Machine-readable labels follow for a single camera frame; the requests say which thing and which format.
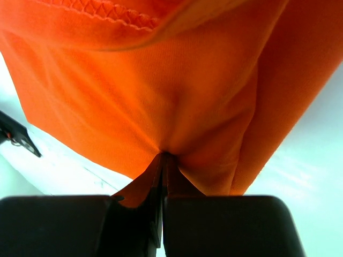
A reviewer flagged orange t-shirt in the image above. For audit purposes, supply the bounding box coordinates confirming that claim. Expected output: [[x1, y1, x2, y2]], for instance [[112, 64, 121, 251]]
[[1, 1, 342, 195]]

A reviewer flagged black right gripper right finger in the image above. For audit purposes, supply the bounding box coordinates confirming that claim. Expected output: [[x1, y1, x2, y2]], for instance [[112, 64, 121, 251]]
[[162, 153, 305, 256]]

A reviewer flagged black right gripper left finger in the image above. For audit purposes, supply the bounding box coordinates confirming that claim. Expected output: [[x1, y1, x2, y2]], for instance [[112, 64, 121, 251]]
[[1, 154, 163, 256]]

